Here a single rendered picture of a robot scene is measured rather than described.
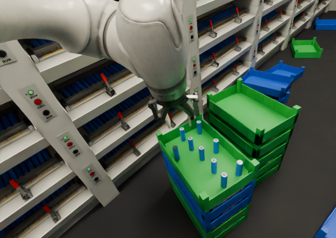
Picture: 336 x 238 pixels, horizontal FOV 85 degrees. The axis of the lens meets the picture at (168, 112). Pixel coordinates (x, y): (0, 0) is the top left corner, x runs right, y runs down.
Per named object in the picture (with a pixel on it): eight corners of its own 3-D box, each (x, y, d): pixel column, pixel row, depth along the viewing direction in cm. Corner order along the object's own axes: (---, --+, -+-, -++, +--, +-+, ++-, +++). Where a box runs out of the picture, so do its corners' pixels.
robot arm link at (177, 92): (187, 87, 35) (189, 101, 41) (184, 51, 39) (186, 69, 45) (142, 92, 37) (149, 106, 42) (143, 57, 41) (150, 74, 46)
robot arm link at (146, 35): (199, 61, 37) (149, 41, 42) (197, -21, 24) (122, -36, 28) (170, 102, 34) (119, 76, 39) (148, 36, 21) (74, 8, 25)
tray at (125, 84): (185, 62, 96) (188, 37, 85) (76, 129, 68) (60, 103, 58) (159, 47, 105) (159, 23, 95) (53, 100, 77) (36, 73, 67)
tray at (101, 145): (189, 93, 108) (192, 74, 97) (97, 160, 80) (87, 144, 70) (165, 77, 117) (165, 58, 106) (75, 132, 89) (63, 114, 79)
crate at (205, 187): (256, 177, 58) (260, 162, 53) (204, 213, 52) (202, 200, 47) (200, 125, 80) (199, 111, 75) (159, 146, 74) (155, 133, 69)
